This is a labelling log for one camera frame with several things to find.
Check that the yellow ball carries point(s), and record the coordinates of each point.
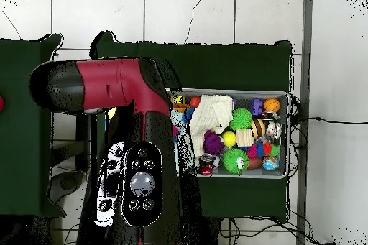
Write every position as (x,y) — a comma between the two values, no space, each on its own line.
(228,138)

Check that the uncrushed red soda can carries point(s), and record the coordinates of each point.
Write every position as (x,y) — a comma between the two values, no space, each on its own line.
(206,166)

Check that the green puffer toy white face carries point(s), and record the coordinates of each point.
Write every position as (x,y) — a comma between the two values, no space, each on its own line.
(234,161)

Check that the purple spiky rubber toy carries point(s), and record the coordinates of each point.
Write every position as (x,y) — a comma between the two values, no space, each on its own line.
(213,143)

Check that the multicoloured fuzzy caterpillar toy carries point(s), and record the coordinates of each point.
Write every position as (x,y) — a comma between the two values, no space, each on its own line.
(264,149)

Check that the wooden toy burger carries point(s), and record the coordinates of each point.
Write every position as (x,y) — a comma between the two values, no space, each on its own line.
(257,128)

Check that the cream waffle cloth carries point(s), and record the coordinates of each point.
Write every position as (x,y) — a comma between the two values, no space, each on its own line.
(212,110)

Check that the grey rounded floor base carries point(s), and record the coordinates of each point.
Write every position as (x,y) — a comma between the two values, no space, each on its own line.
(67,183)

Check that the ridged wooden block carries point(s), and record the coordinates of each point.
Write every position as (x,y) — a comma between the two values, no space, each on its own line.
(244,137)

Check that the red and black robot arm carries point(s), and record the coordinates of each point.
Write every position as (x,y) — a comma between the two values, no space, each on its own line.
(115,84)

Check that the plain green puffer ball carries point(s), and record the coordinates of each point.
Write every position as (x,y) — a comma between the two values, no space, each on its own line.
(241,119)

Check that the dark green side table cloth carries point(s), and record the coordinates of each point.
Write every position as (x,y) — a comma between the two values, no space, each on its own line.
(17,141)

